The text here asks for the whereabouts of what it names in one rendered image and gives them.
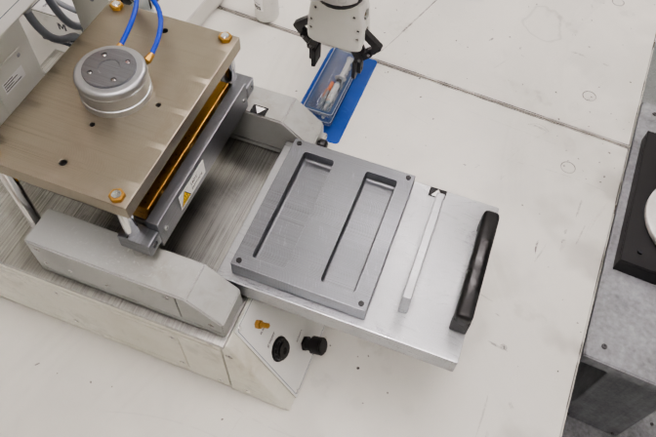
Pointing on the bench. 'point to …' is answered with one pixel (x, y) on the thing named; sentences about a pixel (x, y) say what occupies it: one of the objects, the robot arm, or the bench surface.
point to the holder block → (325, 227)
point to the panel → (256, 325)
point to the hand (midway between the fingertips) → (336, 61)
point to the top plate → (115, 105)
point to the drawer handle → (461, 321)
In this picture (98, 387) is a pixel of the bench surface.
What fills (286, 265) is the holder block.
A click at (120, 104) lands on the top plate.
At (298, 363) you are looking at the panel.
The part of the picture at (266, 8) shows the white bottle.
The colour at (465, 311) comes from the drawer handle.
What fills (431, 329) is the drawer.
